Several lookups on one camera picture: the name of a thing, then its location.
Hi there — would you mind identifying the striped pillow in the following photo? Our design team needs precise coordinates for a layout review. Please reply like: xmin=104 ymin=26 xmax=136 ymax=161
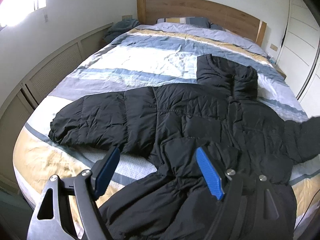
xmin=156 ymin=17 xmax=225 ymax=31

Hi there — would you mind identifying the wooden headboard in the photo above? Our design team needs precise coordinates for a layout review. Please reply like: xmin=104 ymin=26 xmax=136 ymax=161
xmin=137 ymin=0 xmax=267 ymax=46

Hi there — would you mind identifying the white sliding wardrobe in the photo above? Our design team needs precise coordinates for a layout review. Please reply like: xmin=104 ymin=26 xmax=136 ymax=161
xmin=277 ymin=0 xmax=319 ymax=117

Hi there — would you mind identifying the beige wall switch plate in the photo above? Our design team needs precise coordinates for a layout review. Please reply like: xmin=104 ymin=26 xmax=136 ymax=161
xmin=270 ymin=44 xmax=278 ymax=51

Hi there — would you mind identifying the striped duvet on bed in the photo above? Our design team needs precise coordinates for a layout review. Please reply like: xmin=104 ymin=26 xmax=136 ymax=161
xmin=13 ymin=23 xmax=319 ymax=239

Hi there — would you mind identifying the black puffer jacket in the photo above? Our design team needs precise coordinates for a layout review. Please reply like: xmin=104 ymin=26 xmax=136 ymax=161
xmin=49 ymin=54 xmax=319 ymax=239

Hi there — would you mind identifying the dark teal cloth bundle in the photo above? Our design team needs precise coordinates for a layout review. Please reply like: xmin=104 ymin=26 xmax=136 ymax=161
xmin=103 ymin=18 xmax=140 ymax=43

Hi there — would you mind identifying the beige radiator cover panel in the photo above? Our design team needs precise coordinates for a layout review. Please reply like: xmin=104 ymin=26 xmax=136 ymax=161
xmin=1 ymin=23 xmax=113 ymax=193

